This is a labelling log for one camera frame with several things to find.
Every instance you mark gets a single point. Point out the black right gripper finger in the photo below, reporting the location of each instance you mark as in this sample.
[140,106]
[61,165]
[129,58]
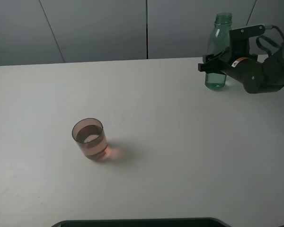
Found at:
[217,67]
[210,57]

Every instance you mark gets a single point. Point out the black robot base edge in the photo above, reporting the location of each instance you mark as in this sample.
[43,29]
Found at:
[159,222]

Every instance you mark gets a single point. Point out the green transparent plastic bottle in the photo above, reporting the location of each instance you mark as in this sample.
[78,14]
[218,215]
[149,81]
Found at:
[218,41]

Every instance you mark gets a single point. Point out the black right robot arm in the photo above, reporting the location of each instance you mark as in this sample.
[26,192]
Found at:
[256,77]

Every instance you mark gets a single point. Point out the pink transparent plastic cup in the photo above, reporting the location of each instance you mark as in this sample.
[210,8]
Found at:
[90,137]

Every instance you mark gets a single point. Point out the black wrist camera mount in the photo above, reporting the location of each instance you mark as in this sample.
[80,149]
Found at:
[239,39]

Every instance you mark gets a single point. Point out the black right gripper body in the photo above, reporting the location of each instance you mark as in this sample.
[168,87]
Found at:
[231,55]

